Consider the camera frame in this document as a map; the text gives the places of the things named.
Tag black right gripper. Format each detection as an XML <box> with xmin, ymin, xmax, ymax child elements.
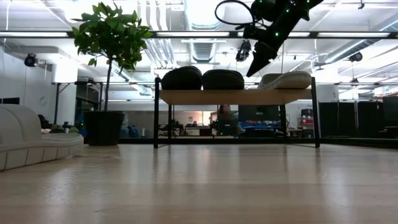
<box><xmin>246</xmin><ymin>37</ymin><xmax>280</xmax><ymax>78</ymax></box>

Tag grey rubber slide sandal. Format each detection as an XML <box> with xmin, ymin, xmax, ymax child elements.
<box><xmin>257</xmin><ymin>70</ymin><xmax>313</xmax><ymax>91</ymax></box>
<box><xmin>0</xmin><ymin>104</ymin><xmax>85</xmax><ymax>172</ymax></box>

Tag black rubber slide sandal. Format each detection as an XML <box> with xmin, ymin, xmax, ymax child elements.
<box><xmin>160</xmin><ymin>65</ymin><xmax>203</xmax><ymax>91</ymax></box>
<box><xmin>201</xmin><ymin>69</ymin><xmax>246</xmax><ymax>91</ymax></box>

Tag wooden shelf black metal frame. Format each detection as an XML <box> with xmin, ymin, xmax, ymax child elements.
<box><xmin>153</xmin><ymin>76</ymin><xmax>321</xmax><ymax>149</ymax></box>

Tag black background monitor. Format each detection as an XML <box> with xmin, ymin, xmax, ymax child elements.
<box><xmin>238</xmin><ymin>105</ymin><xmax>280</xmax><ymax>123</ymax></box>

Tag blue storage bins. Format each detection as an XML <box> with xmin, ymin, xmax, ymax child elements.
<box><xmin>238</xmin><ymin>121</ymin><xmax>280</xmax><ymax>131</ymax></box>

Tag person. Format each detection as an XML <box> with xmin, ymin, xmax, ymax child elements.
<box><xmin>216</xmin><ymin>105</ymin><xmax>239</xmax><ymax>137</ymax></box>

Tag black partition panels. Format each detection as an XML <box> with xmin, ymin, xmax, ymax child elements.
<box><xmin>318</xmin><ymin>101</ymin><xmax>384</xmax><ymax>138</ymax></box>

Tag round black ceiling fixture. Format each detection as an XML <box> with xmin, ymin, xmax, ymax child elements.
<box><xmin>348</xmin><ymin>51</ymin><xmax>364</xmax><ymax>63</ymax></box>
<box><xmin>24</xmin><ymin>53</ymin><xmax>39</xmax><ymax>68</ymax></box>

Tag green potted plant black pot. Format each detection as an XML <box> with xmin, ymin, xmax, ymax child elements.
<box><xmin>72</xmin><ymin>2</ymin><xmax>154</xmax><ymax>146</ymax></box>

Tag black metal background table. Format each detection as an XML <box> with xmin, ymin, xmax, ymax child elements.
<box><xmin>51</xmin><ymin>81</ymin><xmax>105</xmax><ymax>105</ymax></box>

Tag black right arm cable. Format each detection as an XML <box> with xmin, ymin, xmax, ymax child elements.
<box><xmin>214</xmin><ymin>0</ymin><xmax>256</xmax><ymax>27</ymax></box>

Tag black aluminium table frame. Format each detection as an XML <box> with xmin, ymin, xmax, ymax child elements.
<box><xmin>83</xmin><ymin>137</ymin><xmax>398</xmax><ymax>149</ymax></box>

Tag black wall monitor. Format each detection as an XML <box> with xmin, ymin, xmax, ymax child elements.
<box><xmin>0</xmin><ymin>97</ymin><xmax>21</xmax><ymax>106</ymax></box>

